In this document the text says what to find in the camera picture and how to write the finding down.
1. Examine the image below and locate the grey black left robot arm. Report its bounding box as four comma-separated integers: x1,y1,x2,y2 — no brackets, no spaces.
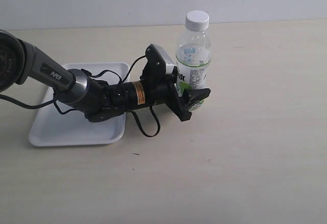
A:
1,31,211,122

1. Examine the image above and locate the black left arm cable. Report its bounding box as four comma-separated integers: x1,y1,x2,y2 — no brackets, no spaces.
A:
0,55,161,137

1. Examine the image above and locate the white rectangular plastic tray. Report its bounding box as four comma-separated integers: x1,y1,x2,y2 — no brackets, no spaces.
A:
29,62,130,147

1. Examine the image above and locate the clear plastic drink bottle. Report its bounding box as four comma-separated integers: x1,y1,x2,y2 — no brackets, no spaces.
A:
175,24,213,112

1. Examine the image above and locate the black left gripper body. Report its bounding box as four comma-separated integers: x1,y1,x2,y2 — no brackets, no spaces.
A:
124,80,192,121

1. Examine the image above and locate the white bottle cap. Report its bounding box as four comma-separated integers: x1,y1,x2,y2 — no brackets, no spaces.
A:
185,10,209,32

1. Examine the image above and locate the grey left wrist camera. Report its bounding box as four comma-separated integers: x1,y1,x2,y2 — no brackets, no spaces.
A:
145,44,175,76

